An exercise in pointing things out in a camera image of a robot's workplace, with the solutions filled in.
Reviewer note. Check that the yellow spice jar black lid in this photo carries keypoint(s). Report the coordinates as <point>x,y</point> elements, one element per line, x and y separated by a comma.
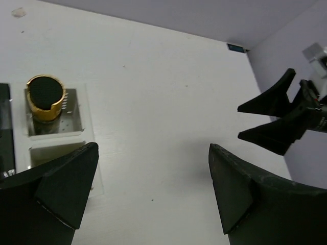
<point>45,96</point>

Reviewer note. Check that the small white scrap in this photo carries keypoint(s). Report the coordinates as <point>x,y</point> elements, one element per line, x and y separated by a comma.
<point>18,13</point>

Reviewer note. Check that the black slotted organizer box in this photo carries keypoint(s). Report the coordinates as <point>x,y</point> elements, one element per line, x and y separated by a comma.
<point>7,140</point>

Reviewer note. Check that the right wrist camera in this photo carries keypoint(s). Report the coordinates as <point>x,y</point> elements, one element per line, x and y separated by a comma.
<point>315,54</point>

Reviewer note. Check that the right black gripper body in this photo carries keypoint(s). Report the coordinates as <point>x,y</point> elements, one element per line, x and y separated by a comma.
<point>307,113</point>

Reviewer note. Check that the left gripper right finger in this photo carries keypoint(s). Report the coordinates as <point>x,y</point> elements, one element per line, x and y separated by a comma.
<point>259,207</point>

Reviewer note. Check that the blue label right corner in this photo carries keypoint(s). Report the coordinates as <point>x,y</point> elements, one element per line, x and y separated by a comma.
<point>236,48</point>

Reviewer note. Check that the white slotted organizer box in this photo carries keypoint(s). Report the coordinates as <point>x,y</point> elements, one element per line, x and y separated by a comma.
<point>72,130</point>

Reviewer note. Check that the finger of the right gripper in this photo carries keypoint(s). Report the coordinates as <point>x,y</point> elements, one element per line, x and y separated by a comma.
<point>277,136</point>
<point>274,101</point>

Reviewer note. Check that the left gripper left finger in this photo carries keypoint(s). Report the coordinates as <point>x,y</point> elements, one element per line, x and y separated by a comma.
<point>45,204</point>

